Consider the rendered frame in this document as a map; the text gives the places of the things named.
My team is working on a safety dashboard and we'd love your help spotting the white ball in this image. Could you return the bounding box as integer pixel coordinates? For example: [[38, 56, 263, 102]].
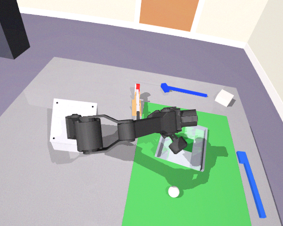
[[168, 186, 180, 198]]

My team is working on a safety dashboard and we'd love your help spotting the green flat mat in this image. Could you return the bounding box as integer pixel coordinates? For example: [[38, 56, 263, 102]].
[[122, 111, 251, 226]]

